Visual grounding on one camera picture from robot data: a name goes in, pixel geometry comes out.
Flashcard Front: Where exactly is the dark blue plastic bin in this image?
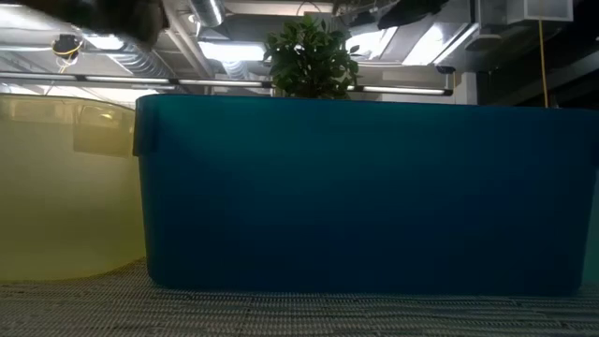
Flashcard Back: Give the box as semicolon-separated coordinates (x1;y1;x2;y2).
132;93;599;297

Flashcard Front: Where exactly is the green leafy plant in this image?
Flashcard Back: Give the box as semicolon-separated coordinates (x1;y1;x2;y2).
263;13;362;100

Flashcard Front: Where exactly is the long ceiling light bar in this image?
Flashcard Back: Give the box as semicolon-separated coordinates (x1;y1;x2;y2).
0;71;455;98

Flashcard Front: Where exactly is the grey mesh mat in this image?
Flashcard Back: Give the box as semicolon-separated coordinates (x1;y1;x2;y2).
0;258;599;337

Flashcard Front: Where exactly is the yellow plastic bin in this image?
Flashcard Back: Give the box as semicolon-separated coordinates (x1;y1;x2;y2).
0;93;147;283

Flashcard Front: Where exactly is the white ceiling vent box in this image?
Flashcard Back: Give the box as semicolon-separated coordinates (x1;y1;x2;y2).
507;0;575;24

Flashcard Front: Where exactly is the silver ventilation duct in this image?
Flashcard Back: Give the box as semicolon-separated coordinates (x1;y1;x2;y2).
186;0;226;28

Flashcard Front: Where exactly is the ceiling cable reel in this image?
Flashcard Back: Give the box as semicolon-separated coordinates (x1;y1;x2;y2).
51;33;84;60

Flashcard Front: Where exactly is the yellow hanging cord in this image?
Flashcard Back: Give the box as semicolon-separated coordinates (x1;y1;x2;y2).
537;18;549;109

